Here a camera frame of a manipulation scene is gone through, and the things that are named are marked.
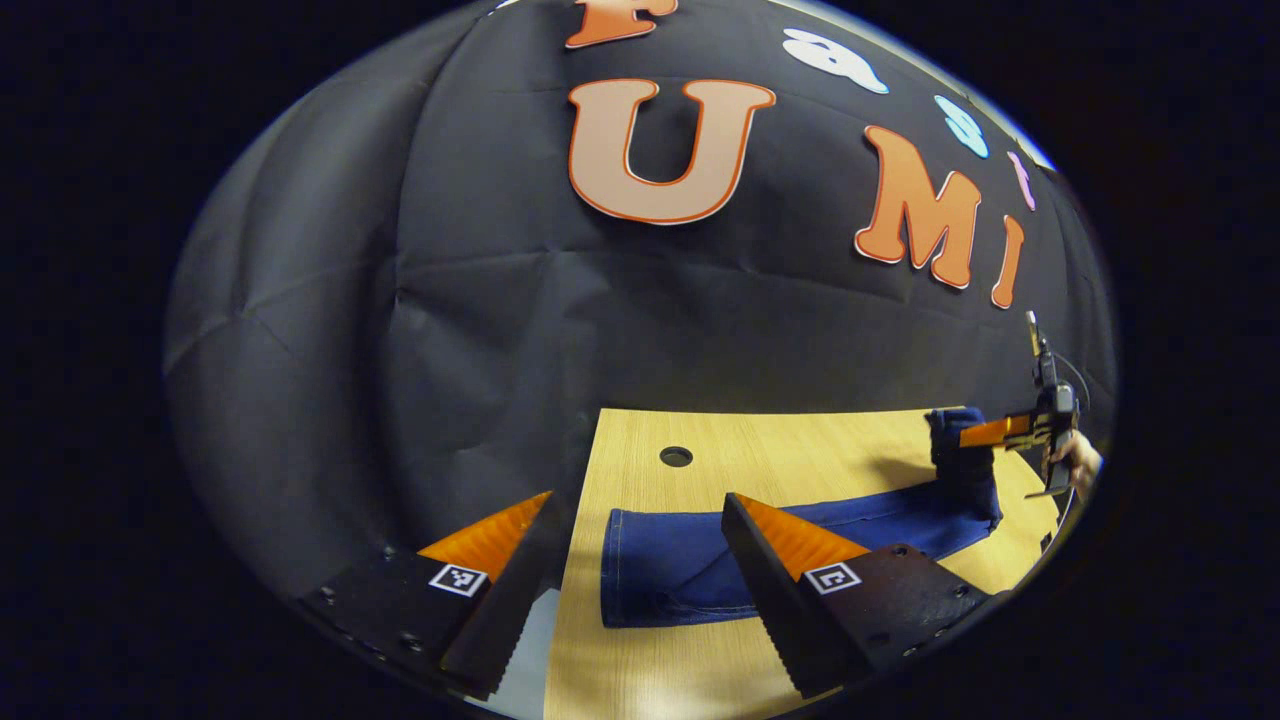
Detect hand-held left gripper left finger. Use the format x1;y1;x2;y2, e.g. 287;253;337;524
300;490;569;701

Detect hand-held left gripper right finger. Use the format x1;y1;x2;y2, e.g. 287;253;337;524
722;492;991;699

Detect blue denim jeans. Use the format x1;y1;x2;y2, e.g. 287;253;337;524
600;405;1004;629

